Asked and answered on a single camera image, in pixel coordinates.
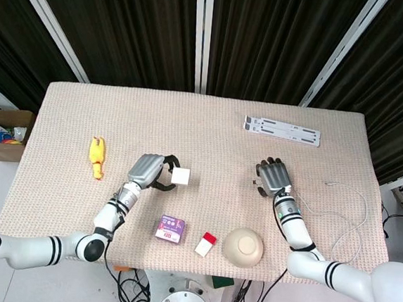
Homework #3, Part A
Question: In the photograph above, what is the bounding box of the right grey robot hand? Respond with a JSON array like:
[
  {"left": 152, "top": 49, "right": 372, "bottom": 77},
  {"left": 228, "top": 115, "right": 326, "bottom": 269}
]
[{"left": 252, "top": 155, "right": 296, "bottom": 201}]

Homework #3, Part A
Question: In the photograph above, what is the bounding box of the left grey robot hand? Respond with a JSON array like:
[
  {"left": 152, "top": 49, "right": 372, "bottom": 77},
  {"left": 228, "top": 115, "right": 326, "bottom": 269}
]
[{"left": 125, "top": 150, "right": 182, "bottom": 194}]

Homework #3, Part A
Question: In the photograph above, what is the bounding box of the white charger cube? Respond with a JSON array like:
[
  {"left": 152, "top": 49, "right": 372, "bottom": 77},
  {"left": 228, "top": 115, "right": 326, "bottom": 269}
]
[{"left": 170, "top": 167, "right": 191, "bottom": 187}]

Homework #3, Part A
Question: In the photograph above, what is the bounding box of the white cable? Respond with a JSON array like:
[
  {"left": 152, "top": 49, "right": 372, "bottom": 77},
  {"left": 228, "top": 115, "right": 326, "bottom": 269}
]
[{"left": 245, "top": 175, "right": 372, "bottom": 265}]

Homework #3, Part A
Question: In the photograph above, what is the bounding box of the white folded laptop stand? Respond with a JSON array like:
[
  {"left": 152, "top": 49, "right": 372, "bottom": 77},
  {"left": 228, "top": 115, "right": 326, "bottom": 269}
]
[{"left": 241, "top": 115, "right": 324, "bottom": 148}]

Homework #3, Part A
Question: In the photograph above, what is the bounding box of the yellow rubber chicken toy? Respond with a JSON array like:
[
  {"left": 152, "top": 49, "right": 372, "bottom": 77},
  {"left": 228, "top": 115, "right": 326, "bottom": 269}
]
[{"left": 85, "top": 135, "right": 109, "bottom": 181}]

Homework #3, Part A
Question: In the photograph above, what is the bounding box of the purple card box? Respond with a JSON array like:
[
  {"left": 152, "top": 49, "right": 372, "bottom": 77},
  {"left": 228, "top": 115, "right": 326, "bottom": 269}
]
[{"left": 154, "top": 213, "right": 188, "bottom": 246}]

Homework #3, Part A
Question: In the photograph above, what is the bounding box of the beige woven tablecloth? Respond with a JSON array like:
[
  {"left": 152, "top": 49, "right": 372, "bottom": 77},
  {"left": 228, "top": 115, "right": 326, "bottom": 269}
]
[{"left": 0, "top": 76, "right": 403, "bottom": 294}]

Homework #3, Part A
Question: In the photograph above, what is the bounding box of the beige upturned bowl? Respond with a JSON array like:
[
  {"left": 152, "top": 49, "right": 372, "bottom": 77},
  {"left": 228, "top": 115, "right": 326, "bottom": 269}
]
[{"left": 220, "top": 225, "right": 266, "bottom": 270}]

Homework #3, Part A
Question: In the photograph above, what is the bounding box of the red and white small box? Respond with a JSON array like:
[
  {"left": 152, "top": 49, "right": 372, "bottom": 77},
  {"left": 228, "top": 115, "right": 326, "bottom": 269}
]
[{"left": 194, "top": 230, "right": 218, "bottom": 258}]

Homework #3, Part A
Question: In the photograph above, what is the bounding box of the green block under table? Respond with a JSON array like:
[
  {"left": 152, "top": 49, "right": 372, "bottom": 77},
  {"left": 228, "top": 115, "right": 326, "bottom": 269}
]
[{"left": 210, "top": 276, "right": 236, "bottom": 291}]

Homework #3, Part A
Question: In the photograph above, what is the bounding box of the black pleated curtain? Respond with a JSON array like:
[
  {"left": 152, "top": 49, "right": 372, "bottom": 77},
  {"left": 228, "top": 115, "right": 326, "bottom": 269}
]
[{"left": 0, "top": 0, "right": 403, "bottom": 187}]

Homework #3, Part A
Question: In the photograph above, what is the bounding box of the white aluminium frame post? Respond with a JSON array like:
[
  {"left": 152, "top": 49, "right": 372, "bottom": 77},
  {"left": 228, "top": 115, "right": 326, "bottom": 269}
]
[
  {"left": 299, "top": 0, "right": 389, "bottom": 113},
  {"left": 187, "top": 0, "right": 215, "bottom": 95},
  {"left": 0, "top": 0, "right": 98, "bottom": 84}
]

